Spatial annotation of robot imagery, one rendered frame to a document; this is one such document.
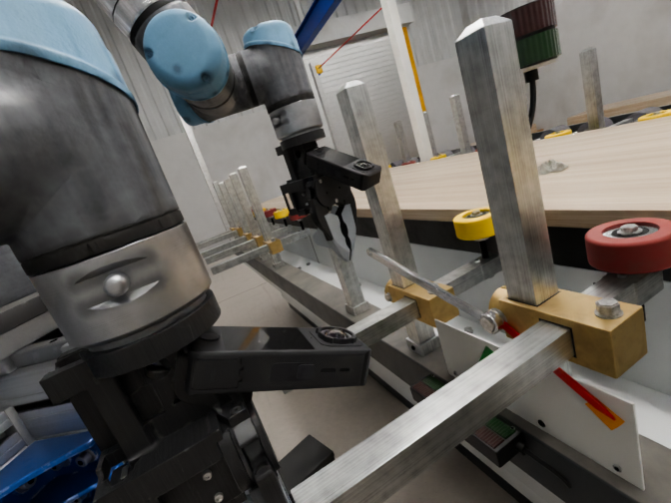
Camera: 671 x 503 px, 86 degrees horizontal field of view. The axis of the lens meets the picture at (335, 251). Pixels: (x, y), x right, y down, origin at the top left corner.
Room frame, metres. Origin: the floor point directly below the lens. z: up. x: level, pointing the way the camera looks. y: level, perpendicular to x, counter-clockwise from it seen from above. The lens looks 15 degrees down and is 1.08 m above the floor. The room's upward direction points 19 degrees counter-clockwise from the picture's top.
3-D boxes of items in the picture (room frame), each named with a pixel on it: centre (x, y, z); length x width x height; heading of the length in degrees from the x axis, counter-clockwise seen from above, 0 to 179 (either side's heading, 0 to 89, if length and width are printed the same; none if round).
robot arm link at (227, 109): (0.56, 0.09, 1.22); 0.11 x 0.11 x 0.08; 4
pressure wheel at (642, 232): (0.35, -0.30, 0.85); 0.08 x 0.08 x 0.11
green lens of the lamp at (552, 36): (0.36, -0.23, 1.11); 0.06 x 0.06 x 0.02
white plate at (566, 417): (0.37, -0.16, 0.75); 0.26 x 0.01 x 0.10; 21
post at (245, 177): (1.52, 0.25, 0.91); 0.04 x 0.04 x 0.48; 21
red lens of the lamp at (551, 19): (0.36, -0.23, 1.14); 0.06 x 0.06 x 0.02
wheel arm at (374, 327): (0.53, -0.07, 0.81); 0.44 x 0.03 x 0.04; 111
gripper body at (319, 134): (0.59, 0.00, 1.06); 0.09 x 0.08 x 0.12; 42
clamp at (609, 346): (0.33, -0.20, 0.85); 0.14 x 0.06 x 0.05; 21
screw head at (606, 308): (0.28, -0.22, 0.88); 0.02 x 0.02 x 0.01
